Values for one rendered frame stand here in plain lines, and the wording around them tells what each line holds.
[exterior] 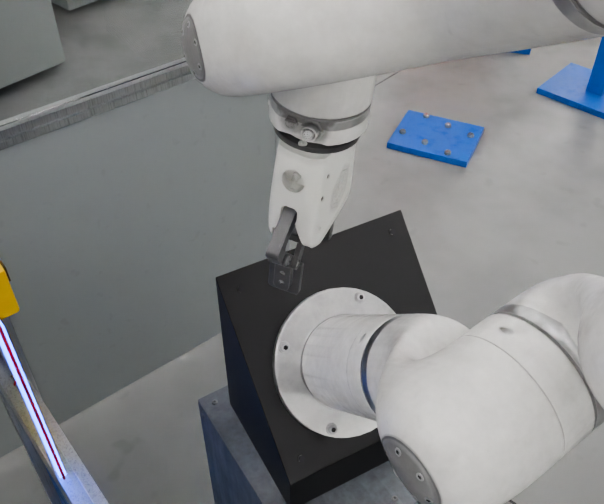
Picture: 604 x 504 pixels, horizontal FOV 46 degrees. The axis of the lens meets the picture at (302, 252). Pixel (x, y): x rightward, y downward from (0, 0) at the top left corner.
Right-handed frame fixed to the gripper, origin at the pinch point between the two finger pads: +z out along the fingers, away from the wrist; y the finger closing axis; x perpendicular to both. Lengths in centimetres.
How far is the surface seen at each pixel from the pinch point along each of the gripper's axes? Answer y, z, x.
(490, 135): 238, 131, -6
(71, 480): -11, 49, 27
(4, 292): 4, 33, 47
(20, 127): 46, 40, 78
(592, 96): 285, 124, -44
